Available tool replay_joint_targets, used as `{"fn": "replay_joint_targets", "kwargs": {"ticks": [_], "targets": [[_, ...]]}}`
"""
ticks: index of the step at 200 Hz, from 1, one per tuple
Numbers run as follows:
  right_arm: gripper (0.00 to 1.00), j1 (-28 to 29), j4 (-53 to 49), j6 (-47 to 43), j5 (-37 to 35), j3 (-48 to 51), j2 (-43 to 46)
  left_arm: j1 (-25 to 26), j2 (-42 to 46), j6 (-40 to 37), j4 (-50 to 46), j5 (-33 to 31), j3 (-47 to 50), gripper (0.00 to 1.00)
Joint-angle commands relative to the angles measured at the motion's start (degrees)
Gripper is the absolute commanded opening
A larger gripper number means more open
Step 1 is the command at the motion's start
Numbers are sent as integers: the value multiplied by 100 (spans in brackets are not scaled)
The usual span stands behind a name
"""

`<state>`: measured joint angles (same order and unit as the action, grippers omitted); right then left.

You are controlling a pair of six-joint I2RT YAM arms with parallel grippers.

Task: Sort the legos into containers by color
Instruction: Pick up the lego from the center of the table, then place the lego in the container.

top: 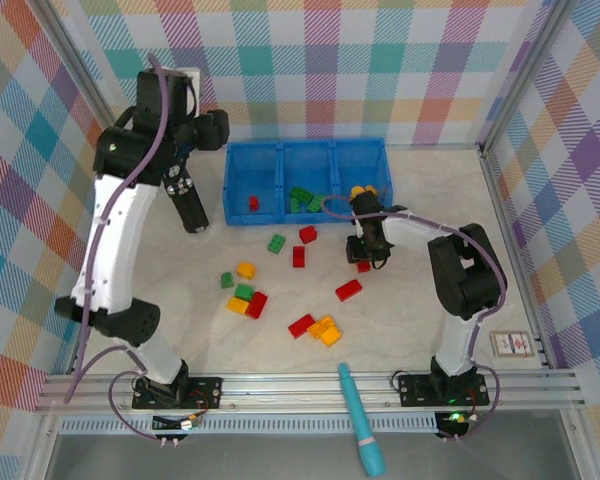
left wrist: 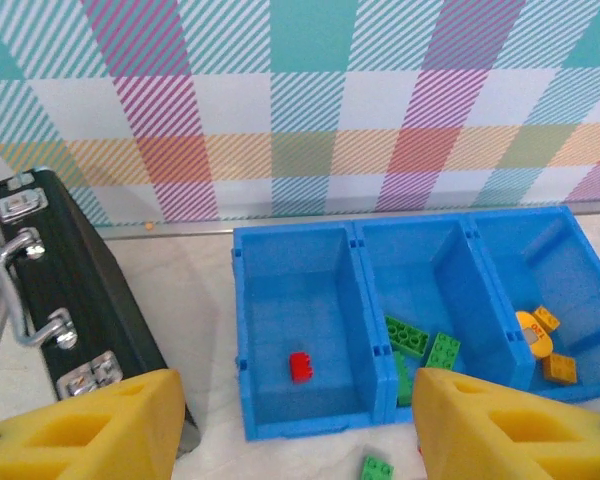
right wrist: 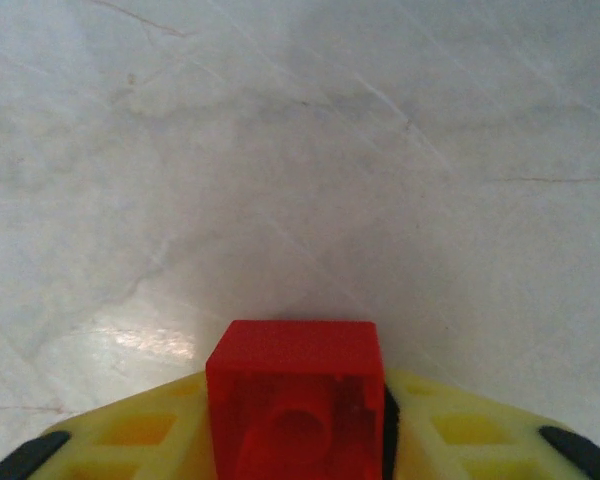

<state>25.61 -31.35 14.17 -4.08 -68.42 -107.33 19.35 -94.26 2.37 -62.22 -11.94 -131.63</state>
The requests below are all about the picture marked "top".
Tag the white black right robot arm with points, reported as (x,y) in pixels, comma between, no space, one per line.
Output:
(455,345)

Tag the aluminium front rail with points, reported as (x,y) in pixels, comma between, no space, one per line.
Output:
(290,392)

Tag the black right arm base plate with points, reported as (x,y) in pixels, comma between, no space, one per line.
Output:
(415,390)

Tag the yellow lego brick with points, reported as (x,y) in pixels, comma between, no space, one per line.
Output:
(331,337)
(371,191)
(356,190)
(237,304)
(246,270)

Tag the small printed card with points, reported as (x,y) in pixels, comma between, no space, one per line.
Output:
(511,344)

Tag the teal pen-shaped tool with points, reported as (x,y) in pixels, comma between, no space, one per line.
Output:
(362,425)

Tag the green lego brick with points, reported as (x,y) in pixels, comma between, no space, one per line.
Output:
(244,291)
(226,280)
(295,205)
(276,244)
(300,193)
(316,202)

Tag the black left connector bracket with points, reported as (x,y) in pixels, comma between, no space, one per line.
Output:
(172,424)

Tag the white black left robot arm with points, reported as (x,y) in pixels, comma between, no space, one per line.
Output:
(115,240)

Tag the aluminium rail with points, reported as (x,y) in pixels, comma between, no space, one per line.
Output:
(506,225)
(290,392)

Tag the aluminium right side rail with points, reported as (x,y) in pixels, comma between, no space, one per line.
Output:
(506,225)

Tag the long red lego brick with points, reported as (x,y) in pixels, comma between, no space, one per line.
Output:
(256,305)
(364,267)
(348,290)
(301,326)

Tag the aluminium frame post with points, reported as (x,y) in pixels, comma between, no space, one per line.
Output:
(525,75)
(87,75)

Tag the black connector bracket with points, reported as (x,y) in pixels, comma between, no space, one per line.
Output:
(455,417)
(172,424)

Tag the aluminium right frame post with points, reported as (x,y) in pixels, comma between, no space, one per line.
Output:
(525,75)

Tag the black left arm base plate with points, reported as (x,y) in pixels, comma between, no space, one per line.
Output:
(205,392)

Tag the aluminium left frame post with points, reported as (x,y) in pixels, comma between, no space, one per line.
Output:
(87,75)

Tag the orange printed lego brick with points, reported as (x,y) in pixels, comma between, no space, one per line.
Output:
(320,325)

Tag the black right connector bracket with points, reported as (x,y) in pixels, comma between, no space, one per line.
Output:
(455,417)

